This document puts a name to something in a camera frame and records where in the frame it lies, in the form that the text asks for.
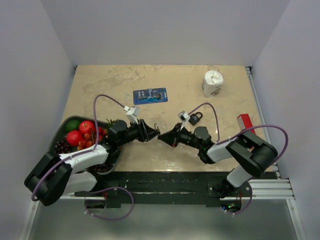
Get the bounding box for white paper roll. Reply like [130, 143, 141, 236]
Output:
[201, 70, 224, 98]

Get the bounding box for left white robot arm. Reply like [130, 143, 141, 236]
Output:
[24, 119, 160, 206]

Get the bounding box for purple grapes bunch front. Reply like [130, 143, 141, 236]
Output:
[89, 163, 113, 173]

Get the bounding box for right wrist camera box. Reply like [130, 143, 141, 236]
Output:
[178, 111, 190, 130]

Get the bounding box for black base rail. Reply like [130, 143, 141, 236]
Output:
[67, 171, 278, 210]

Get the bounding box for yellow red cherries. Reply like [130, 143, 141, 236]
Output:
[76, 133, 94, 151]

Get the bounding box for black padlock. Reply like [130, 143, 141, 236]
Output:
[188, 111, 203, 126]

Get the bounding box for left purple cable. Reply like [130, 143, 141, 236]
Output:
[31, 94, 136, 221]

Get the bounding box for purple cable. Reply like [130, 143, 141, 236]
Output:
[186, 102, 290, 216]
[31, 94, 136, 221]

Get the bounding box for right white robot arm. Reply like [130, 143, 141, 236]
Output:
[158, 123, 278, 198]

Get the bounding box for green lime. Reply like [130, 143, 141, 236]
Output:
[65, 119, 81, 133]

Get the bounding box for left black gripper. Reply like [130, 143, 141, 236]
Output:
[118, 118, 161, 147]

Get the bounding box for red apple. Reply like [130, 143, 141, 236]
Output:
[78, 120, 96, 135]
[66, 130, 83, 147]

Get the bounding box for blue blister card package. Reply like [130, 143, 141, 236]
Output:
[133, 87, 168, 105]

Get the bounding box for dark green fruit tray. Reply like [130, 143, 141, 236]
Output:
[48, 115, 123, 175]

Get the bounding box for red strawberries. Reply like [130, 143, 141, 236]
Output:
[98, 127, 108, 142]

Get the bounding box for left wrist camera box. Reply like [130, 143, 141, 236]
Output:
[123, 106, 140, 124]

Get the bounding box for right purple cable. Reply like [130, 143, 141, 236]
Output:
[186, 102, 290, 216]

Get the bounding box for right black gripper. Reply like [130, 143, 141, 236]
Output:
[157, 122, 202, 150]

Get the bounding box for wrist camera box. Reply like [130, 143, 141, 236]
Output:
[178, 111, 190, 130]
[123, 106, 140, 124]

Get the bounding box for red box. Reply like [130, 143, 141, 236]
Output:
[237, 113, 253, 131]

